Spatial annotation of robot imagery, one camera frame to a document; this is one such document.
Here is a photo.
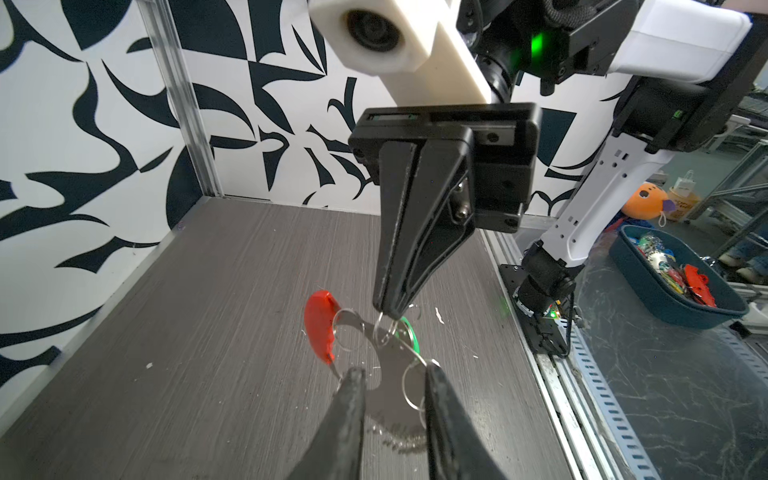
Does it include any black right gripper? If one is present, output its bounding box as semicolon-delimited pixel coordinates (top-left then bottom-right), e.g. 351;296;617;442
348;103;542;319

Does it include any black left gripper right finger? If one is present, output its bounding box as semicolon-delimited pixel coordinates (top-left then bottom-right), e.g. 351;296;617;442
424;364;506;479

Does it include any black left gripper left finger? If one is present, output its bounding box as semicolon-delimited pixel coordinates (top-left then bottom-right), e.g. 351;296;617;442
287;367;366;479

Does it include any green tagged key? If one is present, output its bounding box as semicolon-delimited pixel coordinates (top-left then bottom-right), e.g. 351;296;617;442
400;317;420;354

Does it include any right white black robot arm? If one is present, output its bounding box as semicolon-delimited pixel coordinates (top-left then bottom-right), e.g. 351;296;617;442
349;1;767;357

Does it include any orange plush toy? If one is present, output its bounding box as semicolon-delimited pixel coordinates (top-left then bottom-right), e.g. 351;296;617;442
621;182;676;220

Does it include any blue bin with items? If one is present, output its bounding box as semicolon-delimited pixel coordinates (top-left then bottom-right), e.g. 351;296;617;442
609;225;749;330

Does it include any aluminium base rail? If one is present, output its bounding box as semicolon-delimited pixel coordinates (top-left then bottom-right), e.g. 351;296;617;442
482;230;667;480

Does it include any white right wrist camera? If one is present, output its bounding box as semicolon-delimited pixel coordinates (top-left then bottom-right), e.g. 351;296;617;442
308;0;492;107

